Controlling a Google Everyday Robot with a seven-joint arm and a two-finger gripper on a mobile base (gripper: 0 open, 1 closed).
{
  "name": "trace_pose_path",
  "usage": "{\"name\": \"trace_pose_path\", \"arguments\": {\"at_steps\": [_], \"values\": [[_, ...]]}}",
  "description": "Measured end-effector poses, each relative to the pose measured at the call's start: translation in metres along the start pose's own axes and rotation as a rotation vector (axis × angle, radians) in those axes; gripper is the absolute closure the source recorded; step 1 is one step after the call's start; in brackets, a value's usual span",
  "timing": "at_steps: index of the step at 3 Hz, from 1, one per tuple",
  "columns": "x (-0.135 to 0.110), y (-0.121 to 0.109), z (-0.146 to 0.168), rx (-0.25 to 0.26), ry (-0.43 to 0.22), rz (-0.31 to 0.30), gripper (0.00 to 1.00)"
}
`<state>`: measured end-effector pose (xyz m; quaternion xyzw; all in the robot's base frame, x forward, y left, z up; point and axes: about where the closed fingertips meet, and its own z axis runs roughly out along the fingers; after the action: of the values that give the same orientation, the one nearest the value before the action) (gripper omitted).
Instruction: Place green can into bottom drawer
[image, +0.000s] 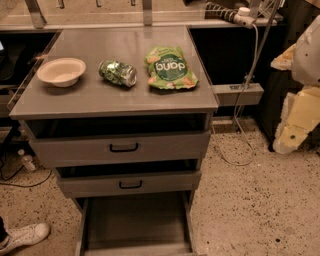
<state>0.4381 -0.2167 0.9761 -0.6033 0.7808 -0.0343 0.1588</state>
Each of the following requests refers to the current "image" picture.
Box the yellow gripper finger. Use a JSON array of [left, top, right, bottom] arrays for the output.
[[272, 86, 320, 154]]

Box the green soda can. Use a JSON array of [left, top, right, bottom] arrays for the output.
[[98, 60, 137, 87]]

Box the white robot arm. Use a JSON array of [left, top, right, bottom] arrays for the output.
[[271, 15, 320, 154]]

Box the grey drawer cabinet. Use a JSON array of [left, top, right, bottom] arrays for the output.
[[8, 25, 220, 256]]

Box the grey open bottom drawer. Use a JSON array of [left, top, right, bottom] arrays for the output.
[[75, 192, 197, 256]]

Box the grey middle drawer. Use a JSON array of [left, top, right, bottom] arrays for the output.
[[56, 159, 201, 198]]

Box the grey top drawer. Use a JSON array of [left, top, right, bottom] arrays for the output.
[[28, 113, 210, 167]]

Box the white power adapter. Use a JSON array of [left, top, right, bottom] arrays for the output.
[[233, 7, 255, 29]]

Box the green dang chips bag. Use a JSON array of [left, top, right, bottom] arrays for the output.
[[144, 46, 198, 90]]

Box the white paper bowl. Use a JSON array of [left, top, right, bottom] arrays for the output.
[[37, 58, 86, 88]]

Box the small plastic bottle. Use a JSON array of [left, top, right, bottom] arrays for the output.
[[18, 149, 36, 171]]

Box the white sneaker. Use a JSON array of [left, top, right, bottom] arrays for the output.
[[0, 223, 50, 256]]

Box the grey side bracket box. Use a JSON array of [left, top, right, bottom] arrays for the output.
[[213, 83, 264, 107]]

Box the white hanging cable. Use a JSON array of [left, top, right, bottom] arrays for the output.
[[213, 23, 261, 167]]

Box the black floor cable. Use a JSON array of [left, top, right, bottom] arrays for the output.
[[0, 156, 54, 188]]

